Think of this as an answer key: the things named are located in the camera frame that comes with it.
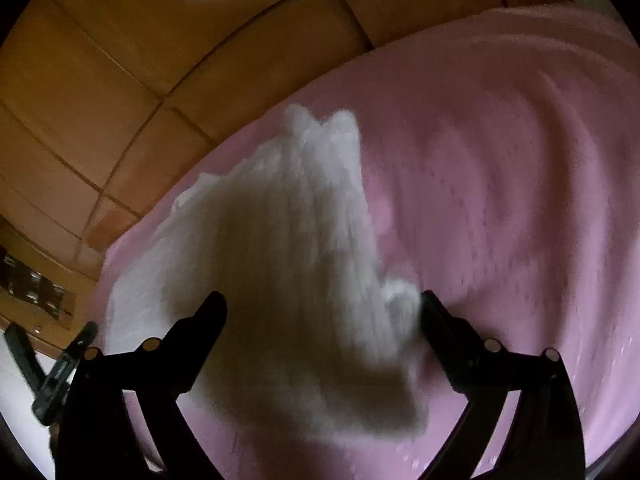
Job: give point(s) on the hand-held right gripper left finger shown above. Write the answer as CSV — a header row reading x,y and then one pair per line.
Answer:
x,y
207,330

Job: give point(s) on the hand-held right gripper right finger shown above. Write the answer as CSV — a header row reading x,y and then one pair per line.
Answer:
x,y
435,330

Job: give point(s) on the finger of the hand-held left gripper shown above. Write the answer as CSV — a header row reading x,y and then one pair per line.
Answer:
x,y
75,352
22,355

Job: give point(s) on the white knitted sweater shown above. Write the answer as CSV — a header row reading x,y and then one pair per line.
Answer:
x,y
280,260

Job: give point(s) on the row of small dark items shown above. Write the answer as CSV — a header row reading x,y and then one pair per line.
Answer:
x,y
35,285

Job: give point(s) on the pink bedsheet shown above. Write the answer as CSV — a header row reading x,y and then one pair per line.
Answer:
x,y
500,160

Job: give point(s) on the wooden wardrobe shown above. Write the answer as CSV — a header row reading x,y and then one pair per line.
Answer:
x,y
150,60

